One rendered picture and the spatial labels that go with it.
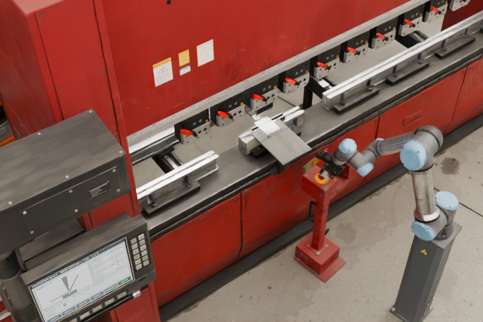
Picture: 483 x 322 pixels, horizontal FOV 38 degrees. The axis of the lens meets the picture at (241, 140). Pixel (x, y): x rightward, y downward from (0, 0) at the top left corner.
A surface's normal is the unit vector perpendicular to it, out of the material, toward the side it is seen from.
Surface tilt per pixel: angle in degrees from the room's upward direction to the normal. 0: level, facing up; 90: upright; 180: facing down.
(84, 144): 0
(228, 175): 0
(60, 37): 90
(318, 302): 0
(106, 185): 90
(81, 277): 90
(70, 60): 90
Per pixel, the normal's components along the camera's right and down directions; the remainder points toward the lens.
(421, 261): -0.67, 0.54
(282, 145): -0.01, -0.70
